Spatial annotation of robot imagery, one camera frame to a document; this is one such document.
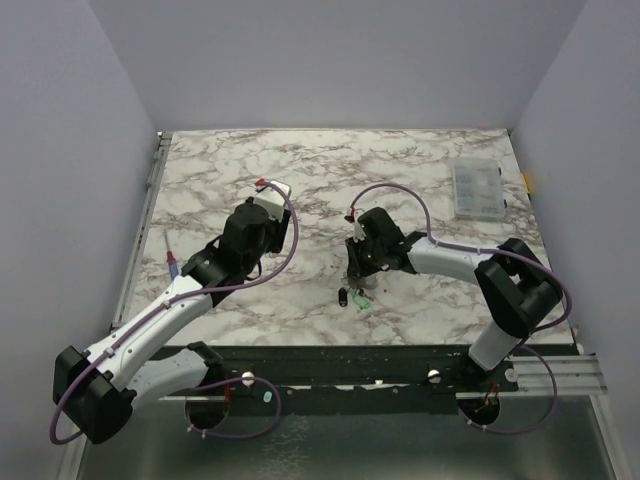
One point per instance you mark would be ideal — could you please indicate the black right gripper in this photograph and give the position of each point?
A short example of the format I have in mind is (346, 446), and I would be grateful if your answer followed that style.
(357, 267)

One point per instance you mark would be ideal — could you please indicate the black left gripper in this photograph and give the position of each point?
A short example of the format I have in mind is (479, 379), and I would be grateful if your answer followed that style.
(279, 233)

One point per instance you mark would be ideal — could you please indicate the green key tag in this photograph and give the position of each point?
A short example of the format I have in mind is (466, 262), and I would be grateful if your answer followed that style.
(362, 302)

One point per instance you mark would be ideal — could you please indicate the black key tag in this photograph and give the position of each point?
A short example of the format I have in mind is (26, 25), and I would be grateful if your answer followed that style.
(342, 297)

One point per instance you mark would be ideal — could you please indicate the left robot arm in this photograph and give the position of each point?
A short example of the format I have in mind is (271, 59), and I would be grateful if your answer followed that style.
(99, 388)

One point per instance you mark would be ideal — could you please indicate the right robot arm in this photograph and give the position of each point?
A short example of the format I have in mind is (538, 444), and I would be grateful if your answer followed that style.
(518, 290)

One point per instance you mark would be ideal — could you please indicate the red blue screwdriver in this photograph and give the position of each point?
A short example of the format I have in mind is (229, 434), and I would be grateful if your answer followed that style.
(173, 268)

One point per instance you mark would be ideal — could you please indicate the clear plastic screw organizer box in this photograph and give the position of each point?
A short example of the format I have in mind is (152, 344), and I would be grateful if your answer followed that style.
(478, 189)

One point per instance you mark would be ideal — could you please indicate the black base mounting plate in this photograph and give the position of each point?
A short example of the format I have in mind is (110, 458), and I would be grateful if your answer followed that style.
(349, 380)

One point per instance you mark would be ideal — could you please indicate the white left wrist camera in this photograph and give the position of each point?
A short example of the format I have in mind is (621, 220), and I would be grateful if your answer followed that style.
(270, 196)

